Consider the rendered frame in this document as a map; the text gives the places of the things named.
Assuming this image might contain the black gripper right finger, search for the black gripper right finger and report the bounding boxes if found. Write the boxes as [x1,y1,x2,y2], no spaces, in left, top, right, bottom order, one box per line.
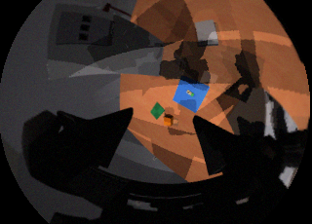
[192,115,262,176]

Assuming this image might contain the blue square marker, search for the blue square marker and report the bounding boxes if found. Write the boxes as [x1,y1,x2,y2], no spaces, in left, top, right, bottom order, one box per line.
[172,76,210,114]

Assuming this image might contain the green flat rectangular mat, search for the green flat rectangular mat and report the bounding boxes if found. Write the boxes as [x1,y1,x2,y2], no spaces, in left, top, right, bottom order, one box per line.
[151,102,165,120]

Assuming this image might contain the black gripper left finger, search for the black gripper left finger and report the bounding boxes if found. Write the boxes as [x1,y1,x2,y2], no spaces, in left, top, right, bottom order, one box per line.
[58,107,134,168]

